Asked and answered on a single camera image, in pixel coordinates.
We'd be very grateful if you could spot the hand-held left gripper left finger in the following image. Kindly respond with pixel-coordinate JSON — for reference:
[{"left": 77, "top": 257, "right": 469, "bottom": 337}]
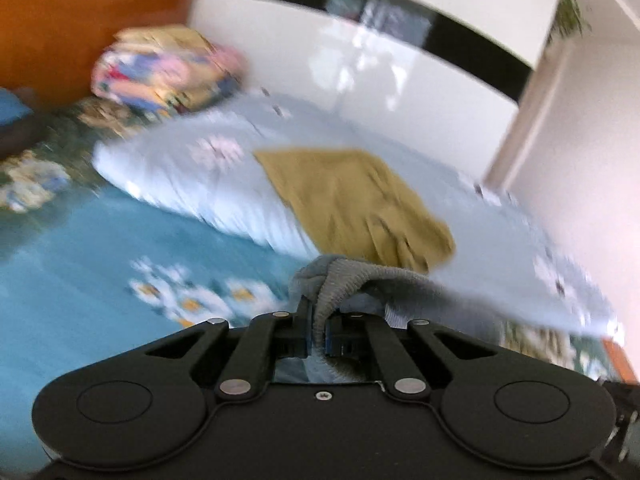
[{"left": 144, "top": 299, "right": 312, "bottom": 400}]

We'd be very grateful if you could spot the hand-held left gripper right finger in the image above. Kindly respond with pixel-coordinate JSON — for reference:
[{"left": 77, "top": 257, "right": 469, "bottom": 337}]
[{"left": 324, "top": 310, "right": 497, "bottom": 401}]

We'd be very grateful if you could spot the grey knit garment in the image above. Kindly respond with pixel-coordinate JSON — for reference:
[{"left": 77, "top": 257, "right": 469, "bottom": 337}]
[{"left": 272, "top": 254, "right": 506, "bottom": 385}]

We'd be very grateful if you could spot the olive green cloth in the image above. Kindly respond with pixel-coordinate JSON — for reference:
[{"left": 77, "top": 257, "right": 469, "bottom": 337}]
[{"left": 254, "top": 148, "right": 457, "bottom": 276}]

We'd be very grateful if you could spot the light blue floral duvet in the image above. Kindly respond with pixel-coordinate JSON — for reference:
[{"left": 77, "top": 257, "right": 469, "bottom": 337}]
[{"left": 92, "top": 89, "right": 626, "bottom": 338}]

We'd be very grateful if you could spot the blue floral bed blanket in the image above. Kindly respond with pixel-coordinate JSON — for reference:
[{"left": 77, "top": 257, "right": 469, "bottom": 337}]
[{"left": 0, "top": 94, "right": 640, "bottom": 480}]

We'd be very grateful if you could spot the glossy white wardrobe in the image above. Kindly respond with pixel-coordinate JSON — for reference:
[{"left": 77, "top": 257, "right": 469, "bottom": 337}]
[{"left": 186, "top": 0, "right": 567, "bottom": 192}]

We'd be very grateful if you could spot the colourful folded fleece blanket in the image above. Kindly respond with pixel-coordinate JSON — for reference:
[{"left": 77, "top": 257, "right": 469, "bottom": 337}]
[{"left": 91, "top": 40, "right": 247, "bottom": 117}]

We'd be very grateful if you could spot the beige patterned cloth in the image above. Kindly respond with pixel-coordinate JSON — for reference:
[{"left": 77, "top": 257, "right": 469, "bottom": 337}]
[{"left": 114, "top": 25, "right": 216, "bottom": 56}]

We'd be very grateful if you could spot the dark brown pillow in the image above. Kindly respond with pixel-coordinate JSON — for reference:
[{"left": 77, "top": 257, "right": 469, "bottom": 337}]
[{"left": 0, "top": 114, "right": 47, "bottom": 160}]

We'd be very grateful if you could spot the blue pillow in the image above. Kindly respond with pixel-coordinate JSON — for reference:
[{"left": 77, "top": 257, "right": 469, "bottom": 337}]
[{"left": 0, "top": 87, "right": 32, "bottom": 127}]

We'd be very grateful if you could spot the orange wooden headboard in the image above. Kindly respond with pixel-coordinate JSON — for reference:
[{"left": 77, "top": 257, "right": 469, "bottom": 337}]
[{"left": 0, "top": 0, "right": 196, "bottom": 111}]

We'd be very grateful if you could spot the green potted plant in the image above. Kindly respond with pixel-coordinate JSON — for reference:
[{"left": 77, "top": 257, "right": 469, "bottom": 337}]
[{"left": 547, "top": 0, "right": 595, "bottom": 45}]

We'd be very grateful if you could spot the beige door frame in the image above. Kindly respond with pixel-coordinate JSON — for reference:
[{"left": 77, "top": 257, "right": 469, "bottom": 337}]
[{"left": 481, "top": 41, "right": 577, "bottom": 197}]

